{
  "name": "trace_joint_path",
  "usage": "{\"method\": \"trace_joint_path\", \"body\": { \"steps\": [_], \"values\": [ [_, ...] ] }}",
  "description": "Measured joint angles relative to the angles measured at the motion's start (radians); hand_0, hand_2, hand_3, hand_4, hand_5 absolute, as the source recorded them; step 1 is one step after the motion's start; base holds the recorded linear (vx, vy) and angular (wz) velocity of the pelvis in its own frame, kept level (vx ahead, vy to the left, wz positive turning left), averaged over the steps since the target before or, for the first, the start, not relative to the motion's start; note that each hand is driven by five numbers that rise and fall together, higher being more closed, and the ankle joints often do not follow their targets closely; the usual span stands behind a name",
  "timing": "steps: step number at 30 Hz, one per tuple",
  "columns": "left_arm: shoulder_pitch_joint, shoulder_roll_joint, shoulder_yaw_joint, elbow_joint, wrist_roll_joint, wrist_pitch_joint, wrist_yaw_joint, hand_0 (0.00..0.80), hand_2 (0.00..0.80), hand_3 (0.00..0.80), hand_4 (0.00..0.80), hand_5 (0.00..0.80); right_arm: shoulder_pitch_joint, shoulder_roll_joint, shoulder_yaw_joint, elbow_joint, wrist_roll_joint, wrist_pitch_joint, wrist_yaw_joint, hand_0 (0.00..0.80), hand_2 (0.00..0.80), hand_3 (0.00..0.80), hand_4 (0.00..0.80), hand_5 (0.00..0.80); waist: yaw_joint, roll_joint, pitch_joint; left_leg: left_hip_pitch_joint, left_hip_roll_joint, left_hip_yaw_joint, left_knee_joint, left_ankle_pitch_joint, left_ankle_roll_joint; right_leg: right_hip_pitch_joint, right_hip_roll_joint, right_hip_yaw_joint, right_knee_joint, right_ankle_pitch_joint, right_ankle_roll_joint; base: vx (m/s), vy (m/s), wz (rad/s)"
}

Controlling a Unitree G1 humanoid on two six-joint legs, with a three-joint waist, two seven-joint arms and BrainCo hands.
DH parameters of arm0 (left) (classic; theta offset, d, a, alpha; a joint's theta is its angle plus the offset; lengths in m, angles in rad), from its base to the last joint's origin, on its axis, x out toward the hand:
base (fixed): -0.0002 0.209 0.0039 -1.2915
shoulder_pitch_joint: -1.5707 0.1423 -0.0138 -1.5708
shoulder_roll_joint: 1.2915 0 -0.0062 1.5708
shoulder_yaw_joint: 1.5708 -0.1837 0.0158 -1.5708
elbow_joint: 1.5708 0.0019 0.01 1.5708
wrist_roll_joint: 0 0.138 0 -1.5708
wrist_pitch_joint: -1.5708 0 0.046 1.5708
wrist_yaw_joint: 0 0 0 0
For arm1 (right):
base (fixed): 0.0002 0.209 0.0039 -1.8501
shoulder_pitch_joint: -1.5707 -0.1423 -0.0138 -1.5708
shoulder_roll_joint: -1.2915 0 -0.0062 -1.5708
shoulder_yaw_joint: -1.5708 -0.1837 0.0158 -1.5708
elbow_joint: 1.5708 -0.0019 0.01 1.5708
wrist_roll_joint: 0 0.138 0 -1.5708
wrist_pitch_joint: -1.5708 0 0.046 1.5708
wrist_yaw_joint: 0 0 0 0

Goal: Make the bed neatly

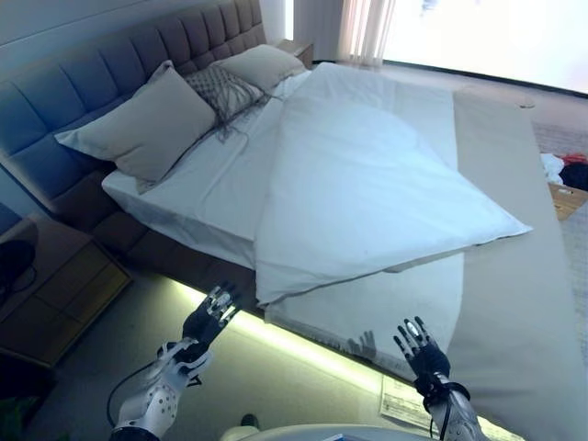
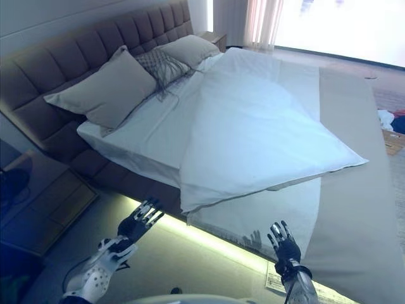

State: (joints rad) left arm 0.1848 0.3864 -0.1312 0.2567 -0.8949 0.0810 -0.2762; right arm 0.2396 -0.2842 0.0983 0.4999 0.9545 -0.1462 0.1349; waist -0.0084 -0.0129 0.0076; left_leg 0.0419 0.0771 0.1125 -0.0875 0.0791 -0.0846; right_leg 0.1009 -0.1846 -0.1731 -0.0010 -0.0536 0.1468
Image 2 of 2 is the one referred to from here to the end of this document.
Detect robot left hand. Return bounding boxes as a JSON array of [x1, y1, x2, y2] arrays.
[[116, 196, 165, 246]]

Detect grey woven fringed cushion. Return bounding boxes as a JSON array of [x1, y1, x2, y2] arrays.
[[135, 47, 197, 104]]

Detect white printed paper sheet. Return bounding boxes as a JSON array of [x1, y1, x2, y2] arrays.
[[264, 270, 330, 301]]

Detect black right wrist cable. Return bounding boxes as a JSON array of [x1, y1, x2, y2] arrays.
[[282, 274, 296, 304]]

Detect large beige pillow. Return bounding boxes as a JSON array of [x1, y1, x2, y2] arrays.
[[43, 45, 158, 137]]

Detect glass-topped wooden nightstand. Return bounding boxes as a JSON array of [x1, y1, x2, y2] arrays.
[[0, 148, 99, 257]]

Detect beige sheer curtain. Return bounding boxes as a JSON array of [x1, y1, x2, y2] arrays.
[[245, 0, 285, 51]]

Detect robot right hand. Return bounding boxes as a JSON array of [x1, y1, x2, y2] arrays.
[[267, 220, 302, 275]]

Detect white bed sheet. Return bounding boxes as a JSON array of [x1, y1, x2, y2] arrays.
[[77, 52, 222, 191]]

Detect flat cardboard box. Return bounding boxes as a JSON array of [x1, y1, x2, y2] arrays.
[[381, 128, 405, 156]]

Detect small wooden nightstand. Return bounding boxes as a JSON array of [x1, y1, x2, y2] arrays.
[[197, 30, 228, 53]]

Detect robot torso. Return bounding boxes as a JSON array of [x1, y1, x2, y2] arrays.
[[129, 294, 270, 304]]

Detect beige bed cover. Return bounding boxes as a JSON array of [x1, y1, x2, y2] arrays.
[[300, 66, 395, 304]]

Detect white garment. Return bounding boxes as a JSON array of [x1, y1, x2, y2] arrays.
[[377, 110, 395, 129]]

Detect glowing under-bed light strip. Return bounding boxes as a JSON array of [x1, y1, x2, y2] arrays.
[[116, 193, 279, 263]]

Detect white duvet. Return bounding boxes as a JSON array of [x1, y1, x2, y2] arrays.
[[179, 46, 370, 257]]

